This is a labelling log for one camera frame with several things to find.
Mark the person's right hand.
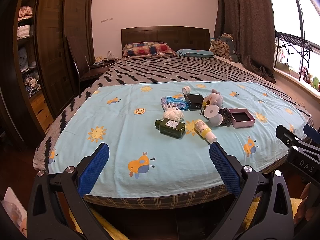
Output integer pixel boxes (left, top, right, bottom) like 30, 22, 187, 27
293, 183, 319, 230

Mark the black box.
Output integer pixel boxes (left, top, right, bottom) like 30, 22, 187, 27
184, 94, 204, 111

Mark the plaid red blue pillow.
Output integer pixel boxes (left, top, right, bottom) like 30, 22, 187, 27
123, 42, 176, 59

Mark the teal flat pillow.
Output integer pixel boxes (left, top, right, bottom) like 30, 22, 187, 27
176, 49, 214, 58

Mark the dark green bottle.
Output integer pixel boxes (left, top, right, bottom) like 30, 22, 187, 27
155, 118, 185, 139

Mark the blue tissue pack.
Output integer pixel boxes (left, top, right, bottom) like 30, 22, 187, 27
161, 96, 190, 111

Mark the white bandage roll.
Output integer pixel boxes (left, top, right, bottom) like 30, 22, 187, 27
182, 86, 190, 95

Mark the grey black patterned blanket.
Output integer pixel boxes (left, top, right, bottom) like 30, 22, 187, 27
33, 56, 314, 170

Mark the grey owl plush toy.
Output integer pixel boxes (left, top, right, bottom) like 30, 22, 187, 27
201, 89, 223, 112

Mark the dark brown curtain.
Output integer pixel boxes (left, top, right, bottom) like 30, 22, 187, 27
214, 0, 276, 83

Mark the green frog toy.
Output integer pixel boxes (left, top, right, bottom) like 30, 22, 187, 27
310, 77, 319, 91

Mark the brown patterned cushion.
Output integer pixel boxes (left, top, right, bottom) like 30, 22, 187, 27
210, 33, 239, 62

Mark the dark wooden chair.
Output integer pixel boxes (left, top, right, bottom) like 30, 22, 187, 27
67, 36, 115, 94

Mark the plaid mattress side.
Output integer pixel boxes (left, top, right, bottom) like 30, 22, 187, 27
84, 185, 229, 210

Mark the black metal rack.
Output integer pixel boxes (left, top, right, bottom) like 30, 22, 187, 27
273, 31, 313, 81

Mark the white spool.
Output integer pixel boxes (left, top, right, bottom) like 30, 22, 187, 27
203, 105, 223, 127

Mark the yellow fluffy rug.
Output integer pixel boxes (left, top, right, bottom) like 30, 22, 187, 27
68, 196, 304, 240

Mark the black scrunchie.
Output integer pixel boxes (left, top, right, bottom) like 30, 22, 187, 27
219, 108, 233, 127

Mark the light blue cartoon sheet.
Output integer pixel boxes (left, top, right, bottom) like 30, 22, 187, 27
48, 81, 307, 199

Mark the yellow white bottle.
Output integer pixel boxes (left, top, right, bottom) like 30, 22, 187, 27
194, 119, 217, 144

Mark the pink box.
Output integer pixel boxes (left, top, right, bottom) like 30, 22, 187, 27
229, 108, 255, 128

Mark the dark wooden wardrobe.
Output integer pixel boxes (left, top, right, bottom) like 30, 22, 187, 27
1, 0, 94, 145

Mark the dark wooden headboard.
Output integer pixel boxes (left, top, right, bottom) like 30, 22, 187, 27
121, 26, 210, 51

